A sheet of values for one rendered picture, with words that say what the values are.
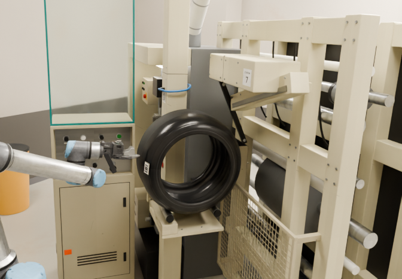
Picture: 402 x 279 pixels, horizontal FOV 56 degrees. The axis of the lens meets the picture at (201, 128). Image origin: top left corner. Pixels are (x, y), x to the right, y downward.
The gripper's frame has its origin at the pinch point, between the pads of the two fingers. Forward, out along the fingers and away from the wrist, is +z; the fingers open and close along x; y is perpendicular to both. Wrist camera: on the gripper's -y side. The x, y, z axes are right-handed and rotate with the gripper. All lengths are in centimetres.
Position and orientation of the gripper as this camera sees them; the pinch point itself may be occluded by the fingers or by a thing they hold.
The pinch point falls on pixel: (137, 157)
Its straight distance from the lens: 209.2
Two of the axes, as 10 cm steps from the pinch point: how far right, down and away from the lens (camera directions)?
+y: 1.6, -9.7, -2.0
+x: -3.2, -2.4, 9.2
